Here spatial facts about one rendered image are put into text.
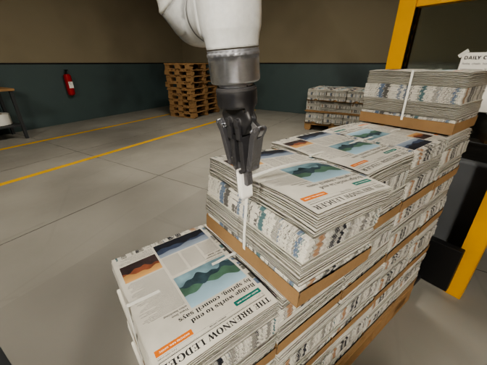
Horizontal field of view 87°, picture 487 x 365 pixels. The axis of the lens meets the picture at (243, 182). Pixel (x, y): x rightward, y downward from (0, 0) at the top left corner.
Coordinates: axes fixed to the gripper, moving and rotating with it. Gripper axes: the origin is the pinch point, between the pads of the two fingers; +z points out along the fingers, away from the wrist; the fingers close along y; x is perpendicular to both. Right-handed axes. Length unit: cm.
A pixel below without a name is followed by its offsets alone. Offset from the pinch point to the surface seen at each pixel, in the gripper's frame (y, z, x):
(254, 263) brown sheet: -3.1, 20.4, 1.6
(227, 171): 10.8, 1.7, -3.2
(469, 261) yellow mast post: -34, 93, -133
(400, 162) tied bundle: -14, 8, -49
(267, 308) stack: -11.3, 25.3, 5.8
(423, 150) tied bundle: -15, 9, -64
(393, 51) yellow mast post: 34, -17, -147
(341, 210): -18.3, 3.1, -8.7
